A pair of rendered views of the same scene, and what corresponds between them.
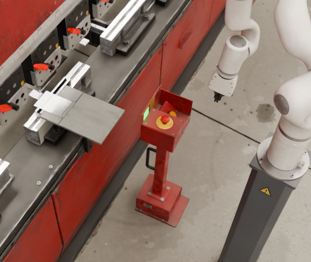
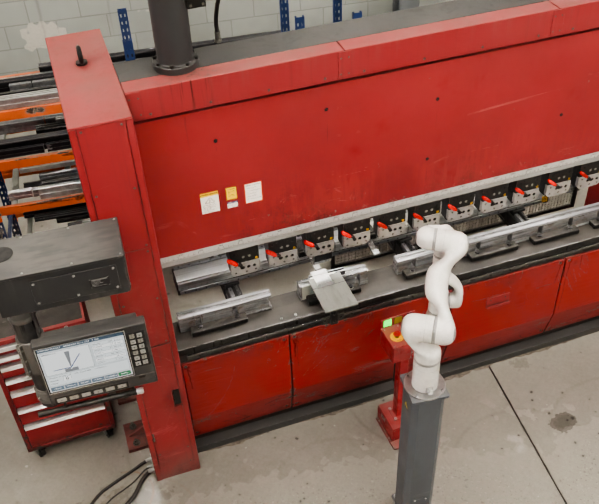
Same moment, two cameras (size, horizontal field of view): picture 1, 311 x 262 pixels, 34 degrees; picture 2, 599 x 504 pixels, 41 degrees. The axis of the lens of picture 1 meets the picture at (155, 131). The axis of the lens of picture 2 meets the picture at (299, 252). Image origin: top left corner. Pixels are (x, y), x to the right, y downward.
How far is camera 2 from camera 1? 257 cm
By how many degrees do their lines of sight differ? 36
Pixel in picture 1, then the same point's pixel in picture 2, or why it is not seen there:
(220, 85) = not seen: hidden behind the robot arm
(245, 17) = not seen: hidden behind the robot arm
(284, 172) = (414, 391)
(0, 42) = (283, 216)
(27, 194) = (270, 320)
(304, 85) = (417, 318)
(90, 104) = (341, 289)
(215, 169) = (468, 433)
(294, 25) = (429, 279)
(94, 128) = (330, 303)
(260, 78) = (590, 392)
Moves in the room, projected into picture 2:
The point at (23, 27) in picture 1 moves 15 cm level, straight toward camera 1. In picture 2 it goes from (303, 214) to (289, 232)
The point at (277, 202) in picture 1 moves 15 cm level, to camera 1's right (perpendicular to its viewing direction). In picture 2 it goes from (410, 418) to (435, 437)
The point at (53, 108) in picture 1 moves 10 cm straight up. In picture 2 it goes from (319, 280) to (318, 266)
